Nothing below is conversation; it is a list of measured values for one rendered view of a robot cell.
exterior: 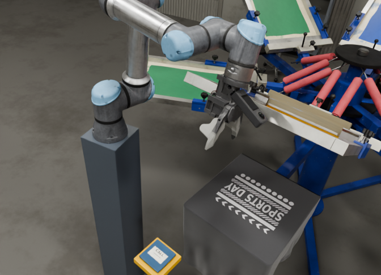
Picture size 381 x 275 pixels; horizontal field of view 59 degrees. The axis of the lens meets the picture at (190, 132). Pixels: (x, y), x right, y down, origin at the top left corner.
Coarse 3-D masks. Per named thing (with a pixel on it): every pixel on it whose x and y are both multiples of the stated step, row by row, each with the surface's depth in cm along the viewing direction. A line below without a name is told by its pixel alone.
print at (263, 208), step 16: (240, 176) 167; (224, 192) 158; (240, 192) 158; (256, 192) 159; (272, 192) 160; (240, 208) 151; (256, 208) 151; (272, 208) 152; (288, 208) 153; (256, 224) 145; (272, 224) 145
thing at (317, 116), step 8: (272, 96) 166; (280, 96) 164; (288, 96) 163; (280, 104) 164; (288, 104) 162; (296, 104) 160; (304, 104) 158; (296, 112) 160; (304, 112) 158; (312, 112) 156; (320, 112) 154; (312, 120) 156; (320, 120) 154; (328, 120) 152; (336, 120) 150; (344, 120) 149; (328, 128) 152; (336, 128) 150
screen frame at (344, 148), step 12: (192, 84) 120; (204, 84) 117; (216, 84) 115; (264, 108) 106; (276, 120) 104; (288, 120) 102; (300, 132) 100; (312, 132) 98; (324, 144) 96; (336, 144) 94; (348, 144) 93
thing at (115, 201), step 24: (96, 144) 142; (120, 144) 142; (96, 168) 152; (120, 168) 148; (96, 192) 162; (120, 192) 155; (96, 216) 175; (120, 216) 164; (120, 240) 177; (120, 264) 193
